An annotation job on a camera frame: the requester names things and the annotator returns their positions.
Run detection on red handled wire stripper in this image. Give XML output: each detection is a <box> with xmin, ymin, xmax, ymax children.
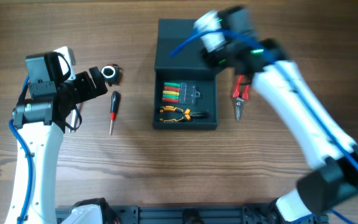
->
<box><xmin>232</xmin><ymin>75</ymin><xmax>251</xmax><ymax>121</ymax></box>

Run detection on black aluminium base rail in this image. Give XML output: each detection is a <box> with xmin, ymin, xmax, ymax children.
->
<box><xmin>52</xmin><ymin>201</ymin><xmax>329</xmax><ymax>224</ymax></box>

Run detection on clear precision screwdriver set case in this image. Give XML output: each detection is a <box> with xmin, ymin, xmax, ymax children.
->
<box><xmin>162</xmin><ymin>82</ymin><xmax>201</xmax><ymax>105</ymax></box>

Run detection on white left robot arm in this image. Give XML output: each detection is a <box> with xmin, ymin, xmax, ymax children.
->
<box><xmin>5</xmin><ymin>47</ymin><xmax>108</xmax><ymax>223</ymax></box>

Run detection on orange black pliers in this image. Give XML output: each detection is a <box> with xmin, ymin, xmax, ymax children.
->
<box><xmin>159</xmin><ymin>106</ymin><xmax>209</xmax><ymax>123</ymax></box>

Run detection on black red screwdriver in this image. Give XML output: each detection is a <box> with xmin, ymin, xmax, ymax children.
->
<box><xmin>109</xmin><ymin>91</ymin><xmax>121</xmax><ymax>136</ymax></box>

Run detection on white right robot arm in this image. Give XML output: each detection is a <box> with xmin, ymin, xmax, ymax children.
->
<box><xmin>194</xmin><ymin>6</ymin><xmax>358</xmax><ymax>222</ymax></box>

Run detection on dark teal hinged box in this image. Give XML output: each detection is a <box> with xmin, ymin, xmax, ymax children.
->
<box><xmin>152</xmin><ymin>19</ymin><xmax>218</xmax><ymax>130</ymax></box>

